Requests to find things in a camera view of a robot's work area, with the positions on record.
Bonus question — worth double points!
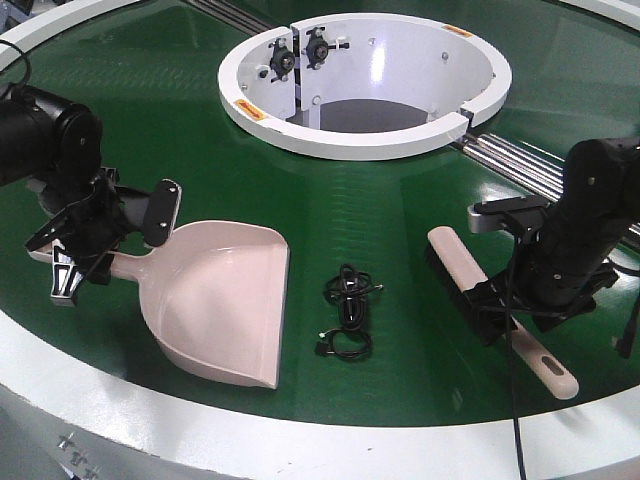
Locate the pink plastic dustpan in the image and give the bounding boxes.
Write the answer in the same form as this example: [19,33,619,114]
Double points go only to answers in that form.
[28,219,291,390]

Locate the steel rollers right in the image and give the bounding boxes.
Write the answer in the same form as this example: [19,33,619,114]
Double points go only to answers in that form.
[452,132,640,247]

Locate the pink hand broom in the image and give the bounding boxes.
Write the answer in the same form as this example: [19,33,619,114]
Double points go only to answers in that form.
[427,226,579,400]

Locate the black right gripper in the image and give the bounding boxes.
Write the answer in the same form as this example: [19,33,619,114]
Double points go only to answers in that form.
[462,262,616,346]

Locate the black bearing mount right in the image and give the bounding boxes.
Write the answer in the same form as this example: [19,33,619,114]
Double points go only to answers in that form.
[305,27,330,70]

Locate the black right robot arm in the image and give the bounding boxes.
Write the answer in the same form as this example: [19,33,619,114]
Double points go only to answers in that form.
[465,137,639,345]

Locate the black bearing mount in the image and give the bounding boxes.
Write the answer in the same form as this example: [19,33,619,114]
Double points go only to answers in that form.
[305,27,330,70]
[269,38,296,82]

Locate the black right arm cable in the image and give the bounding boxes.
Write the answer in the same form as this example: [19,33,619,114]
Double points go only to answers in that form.
[499,209,530,480]

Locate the black cable large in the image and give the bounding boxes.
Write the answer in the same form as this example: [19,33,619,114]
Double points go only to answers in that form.
[323,263,384,331]

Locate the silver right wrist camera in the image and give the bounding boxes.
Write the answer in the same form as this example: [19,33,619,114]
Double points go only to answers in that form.
[467,195,550,237]

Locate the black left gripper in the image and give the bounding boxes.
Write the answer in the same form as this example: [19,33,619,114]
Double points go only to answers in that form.
[25,167,151,306]

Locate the steel rollers top left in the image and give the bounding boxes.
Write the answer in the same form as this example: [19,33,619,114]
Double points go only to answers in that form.
[187,0,274,36]

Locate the white outer conveyor rim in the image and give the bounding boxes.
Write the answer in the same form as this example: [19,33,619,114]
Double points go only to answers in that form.
[1,1,639,479]

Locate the white inner conveyor ring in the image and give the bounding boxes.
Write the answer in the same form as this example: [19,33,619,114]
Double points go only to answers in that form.
[217,13,513,162]

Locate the orange warning sticker front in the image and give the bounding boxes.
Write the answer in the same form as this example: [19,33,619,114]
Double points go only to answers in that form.
[234,99,266,121]

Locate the steel rollers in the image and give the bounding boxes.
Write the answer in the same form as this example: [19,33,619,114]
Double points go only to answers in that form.
[187,0,274,36]
[452,132,640,247]

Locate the orange warning sticker back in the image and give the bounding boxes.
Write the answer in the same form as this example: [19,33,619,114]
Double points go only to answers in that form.
[442,25,473,38]

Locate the black bearing mount left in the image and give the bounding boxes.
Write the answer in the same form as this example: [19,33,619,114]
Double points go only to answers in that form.
[269,38,296,82]

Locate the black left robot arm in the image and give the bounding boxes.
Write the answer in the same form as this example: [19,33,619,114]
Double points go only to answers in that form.
[1,83,150,306]

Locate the orange warning sticker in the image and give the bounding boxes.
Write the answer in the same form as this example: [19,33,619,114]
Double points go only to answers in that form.
[234,99,266,121]
[442,25,473,38]

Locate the black cable small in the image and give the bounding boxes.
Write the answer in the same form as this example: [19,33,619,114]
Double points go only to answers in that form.
[314,329,373,360]

